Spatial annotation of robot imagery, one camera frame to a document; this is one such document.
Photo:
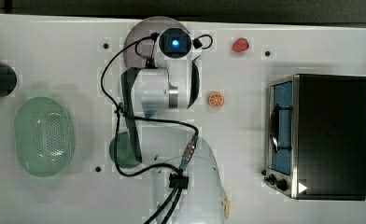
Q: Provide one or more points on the green perforated colander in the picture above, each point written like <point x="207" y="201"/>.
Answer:
<point x="44" y="136"/>

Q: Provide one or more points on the toy strawberry top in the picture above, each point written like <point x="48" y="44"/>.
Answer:
<point x="240" y="45"/>

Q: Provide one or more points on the toy orange half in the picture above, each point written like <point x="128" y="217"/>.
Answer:
<point x="215" y="99"/>

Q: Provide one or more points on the silver toaster oven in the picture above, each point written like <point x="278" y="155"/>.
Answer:
<point x="316" y="137"/>

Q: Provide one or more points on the green plastic mug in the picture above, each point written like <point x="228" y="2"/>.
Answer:
<point x="122" y="151"/>

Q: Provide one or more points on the toy peeled banana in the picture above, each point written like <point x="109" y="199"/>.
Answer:
<point x="226" y="204"/>

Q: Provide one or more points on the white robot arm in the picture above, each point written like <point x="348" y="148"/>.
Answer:
<point x="185" y="179"/>

